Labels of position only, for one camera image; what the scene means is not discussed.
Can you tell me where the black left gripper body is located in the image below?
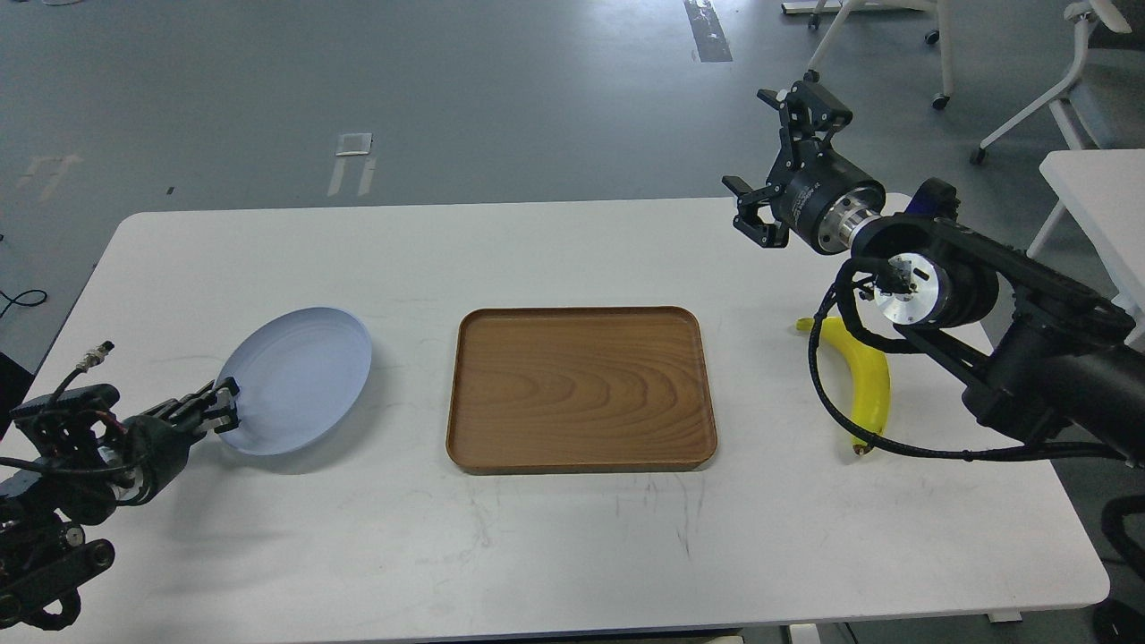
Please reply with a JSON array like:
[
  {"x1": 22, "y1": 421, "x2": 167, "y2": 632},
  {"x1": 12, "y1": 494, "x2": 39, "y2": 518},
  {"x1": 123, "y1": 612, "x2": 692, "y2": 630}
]
[{"x1": 117, "y1": 415, "x2": 192, "y2": 506}]

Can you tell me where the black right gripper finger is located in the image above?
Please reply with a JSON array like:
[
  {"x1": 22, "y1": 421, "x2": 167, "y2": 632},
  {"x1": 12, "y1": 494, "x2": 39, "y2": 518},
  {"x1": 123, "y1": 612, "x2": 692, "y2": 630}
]
[
  {"x1": 721, "y1": 178, "x2": 790, "y2": 249},
  {"x1": 757, "y1": 80, "x2": 853, "y2": 171}
]

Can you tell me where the white chair base with wheels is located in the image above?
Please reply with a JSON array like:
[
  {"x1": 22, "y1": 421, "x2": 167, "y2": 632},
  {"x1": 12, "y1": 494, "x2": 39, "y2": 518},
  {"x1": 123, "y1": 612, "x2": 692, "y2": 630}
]
[{"x1": 780, "y1": 1, "x2": 955, "y2": 113}]

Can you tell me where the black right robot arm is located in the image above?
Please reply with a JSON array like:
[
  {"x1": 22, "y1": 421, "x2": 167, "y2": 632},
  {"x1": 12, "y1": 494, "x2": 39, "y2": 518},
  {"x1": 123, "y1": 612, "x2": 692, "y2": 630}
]
[{"x1": 721, "y1": 79, "x2": 1144, "y2": 469}]

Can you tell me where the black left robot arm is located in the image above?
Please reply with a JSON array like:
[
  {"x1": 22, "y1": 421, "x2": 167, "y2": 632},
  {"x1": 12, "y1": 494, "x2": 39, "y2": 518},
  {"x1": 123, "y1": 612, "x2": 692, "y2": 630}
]
[{"x1": 1, "y1": 341, "x2": 240, "y2": 631}]

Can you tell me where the light blue plate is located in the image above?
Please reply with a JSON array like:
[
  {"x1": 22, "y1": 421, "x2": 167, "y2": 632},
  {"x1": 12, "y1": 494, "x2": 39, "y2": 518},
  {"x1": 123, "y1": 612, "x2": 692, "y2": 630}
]
[{"x1": 216, "y1": 307, "x2": 373, "y2": 457}]

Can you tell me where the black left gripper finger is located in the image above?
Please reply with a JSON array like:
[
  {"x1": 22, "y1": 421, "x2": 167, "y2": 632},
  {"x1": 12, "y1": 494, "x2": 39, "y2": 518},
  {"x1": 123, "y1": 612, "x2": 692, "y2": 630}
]
[
  {"x1": 143, "y1": 377, "x2": 240, "y2": 423},
  {"x1": 179, "y1": 401, "x2": 240, "y2": 437}
]

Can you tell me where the brown wooden tray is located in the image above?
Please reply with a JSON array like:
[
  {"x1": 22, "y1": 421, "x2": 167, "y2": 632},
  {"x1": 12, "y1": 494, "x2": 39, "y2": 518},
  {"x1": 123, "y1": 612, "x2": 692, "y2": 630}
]
[{"x1": 445, "y1": 306, "x2": 718, "y2": 474}]

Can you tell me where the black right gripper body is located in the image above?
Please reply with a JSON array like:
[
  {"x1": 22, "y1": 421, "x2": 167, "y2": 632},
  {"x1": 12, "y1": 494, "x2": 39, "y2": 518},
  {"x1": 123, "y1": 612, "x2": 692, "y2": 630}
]
[{"x1": 769, "y1": 150, "x2": 886, "y2": 254}]

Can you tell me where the white office chair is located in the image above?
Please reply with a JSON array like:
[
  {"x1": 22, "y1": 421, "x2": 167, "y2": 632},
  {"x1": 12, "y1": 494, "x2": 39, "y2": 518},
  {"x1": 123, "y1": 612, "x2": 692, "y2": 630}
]
[{"x1": 969, "y1": 1, "x2": 1144, "y2": 165}]

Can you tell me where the black floor cable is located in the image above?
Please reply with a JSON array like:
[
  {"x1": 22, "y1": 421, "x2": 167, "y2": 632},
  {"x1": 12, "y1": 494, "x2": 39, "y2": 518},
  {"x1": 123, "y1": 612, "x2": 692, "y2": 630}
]
[{"x1": 0, "y1": 288, "x2": 49, "y2": 319}]

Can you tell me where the white side table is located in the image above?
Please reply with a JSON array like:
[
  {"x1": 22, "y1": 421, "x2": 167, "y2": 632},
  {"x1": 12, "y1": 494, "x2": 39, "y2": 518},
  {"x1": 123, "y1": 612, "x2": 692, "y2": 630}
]
[{"x1": 1028, "y1": 149, "x2": 1144, "y2": 352}]

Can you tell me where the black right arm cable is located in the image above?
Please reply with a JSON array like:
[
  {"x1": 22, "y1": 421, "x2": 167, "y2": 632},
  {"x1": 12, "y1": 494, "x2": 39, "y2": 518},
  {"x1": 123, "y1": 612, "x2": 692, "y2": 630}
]
[{"x1": 807, "y1": 258, "x2": 1128, "y2": 462}]

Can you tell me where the yellow banana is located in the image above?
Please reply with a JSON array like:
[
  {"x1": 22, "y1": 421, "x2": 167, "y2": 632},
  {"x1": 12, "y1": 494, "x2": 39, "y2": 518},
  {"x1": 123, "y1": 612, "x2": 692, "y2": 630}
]
[{"x1": 818, "y1": 317, "x2": 892, "y2": 437}]

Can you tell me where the grey floor tape strip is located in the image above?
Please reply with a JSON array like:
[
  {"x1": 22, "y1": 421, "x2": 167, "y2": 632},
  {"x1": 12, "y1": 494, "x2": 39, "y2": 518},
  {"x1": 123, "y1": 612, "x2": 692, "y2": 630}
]
[{"x1": 684, "y1": 0, "x2": 733, "y2": 63}]

